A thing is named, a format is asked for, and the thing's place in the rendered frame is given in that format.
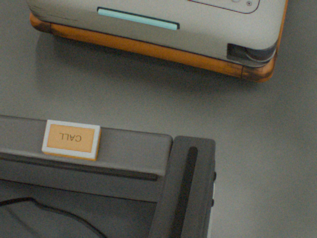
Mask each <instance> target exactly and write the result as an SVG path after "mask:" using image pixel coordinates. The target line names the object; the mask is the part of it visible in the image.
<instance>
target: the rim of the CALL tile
mask: <svg viewBox="0 0 317 238"><path fill-rule="evenodd" d="M51 124H55V125H64V126H73V127H82V128H91V129H95V133H94V139H93V144H92V150H91V153H87V152H78V151H72V150H65V149H56V148H48V147H47V142H48V137H49V129H50V125H51ZM100 130H101V127H100V126H99V125H90V124H81V123H72V122H63V121H58V120H50V119H48V120H47V125H46V132H45V137H44V142H43V147H42V151H43V152H48V153H56V154H60V155H68V156H77V157H86V158H90V159H95V158H96V152H97V147H98V141H99V135H100Z"/></svg>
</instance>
